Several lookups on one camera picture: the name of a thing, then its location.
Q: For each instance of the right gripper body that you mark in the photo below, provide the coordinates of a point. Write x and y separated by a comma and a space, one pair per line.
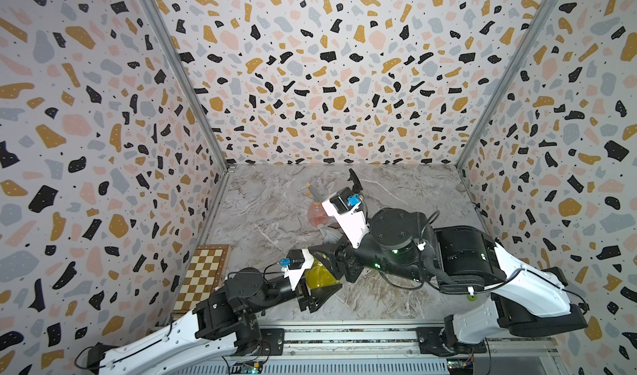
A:
347, 250

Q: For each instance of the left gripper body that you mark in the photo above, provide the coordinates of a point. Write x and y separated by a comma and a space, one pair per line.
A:
301, 292

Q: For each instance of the yellow spray bottle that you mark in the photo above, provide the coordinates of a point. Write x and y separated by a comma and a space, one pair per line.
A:
318, 277

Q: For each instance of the orange grey spray nozzle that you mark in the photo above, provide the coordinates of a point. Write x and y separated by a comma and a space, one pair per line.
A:
316, 195

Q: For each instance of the black spray nozzle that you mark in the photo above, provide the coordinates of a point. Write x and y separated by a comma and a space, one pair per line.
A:
354, 179

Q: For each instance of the pink grey spray nozzle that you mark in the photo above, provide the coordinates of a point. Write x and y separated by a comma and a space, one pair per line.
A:
330, 235

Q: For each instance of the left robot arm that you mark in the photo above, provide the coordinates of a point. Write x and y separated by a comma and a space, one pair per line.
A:
224, 324

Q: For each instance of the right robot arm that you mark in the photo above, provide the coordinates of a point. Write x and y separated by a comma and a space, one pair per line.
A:
460, 260

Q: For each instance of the wooden chessboard box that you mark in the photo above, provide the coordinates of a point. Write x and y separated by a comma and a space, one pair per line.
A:
205, 273

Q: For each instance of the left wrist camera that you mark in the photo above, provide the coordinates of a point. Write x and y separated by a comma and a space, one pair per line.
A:
293, 268

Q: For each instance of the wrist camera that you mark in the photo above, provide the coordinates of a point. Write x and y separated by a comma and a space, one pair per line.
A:
293, 268
347, 209

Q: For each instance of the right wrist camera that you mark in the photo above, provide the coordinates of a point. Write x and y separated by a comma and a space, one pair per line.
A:
347, 209

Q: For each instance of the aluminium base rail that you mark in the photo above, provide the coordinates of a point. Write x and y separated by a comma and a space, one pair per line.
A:
359, 347

